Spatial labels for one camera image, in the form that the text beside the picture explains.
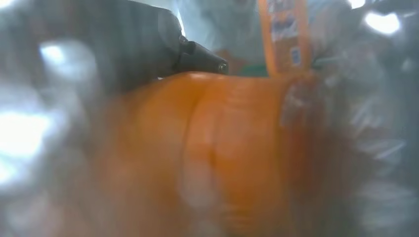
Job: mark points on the person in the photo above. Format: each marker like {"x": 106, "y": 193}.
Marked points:
{"x": 222, "y": 23}

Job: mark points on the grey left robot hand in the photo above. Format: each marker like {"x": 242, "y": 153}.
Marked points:
{"x": 98, "y": 45}

